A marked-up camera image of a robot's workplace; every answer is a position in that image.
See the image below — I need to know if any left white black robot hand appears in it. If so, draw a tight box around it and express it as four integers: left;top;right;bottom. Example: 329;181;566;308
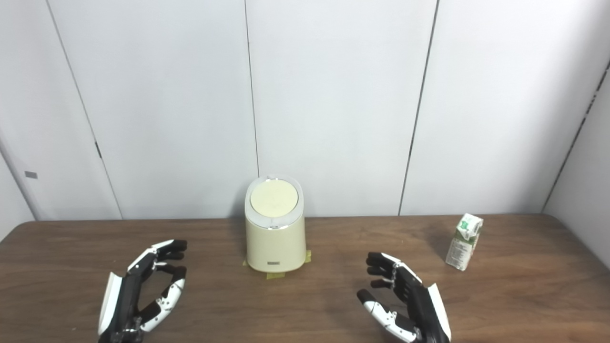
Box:
98;239;188;343

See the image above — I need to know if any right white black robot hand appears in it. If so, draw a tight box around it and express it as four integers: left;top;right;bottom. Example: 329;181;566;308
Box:
357;252;452;343

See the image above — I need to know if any green white milk carton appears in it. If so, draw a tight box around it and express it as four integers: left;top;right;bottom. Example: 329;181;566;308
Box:
445;213;484;272

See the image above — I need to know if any cream-colored trash bin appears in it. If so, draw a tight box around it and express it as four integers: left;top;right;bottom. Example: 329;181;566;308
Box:
244;175;306;273

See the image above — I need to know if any cream round bin lid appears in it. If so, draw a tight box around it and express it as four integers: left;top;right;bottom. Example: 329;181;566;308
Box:
250;179;299;215

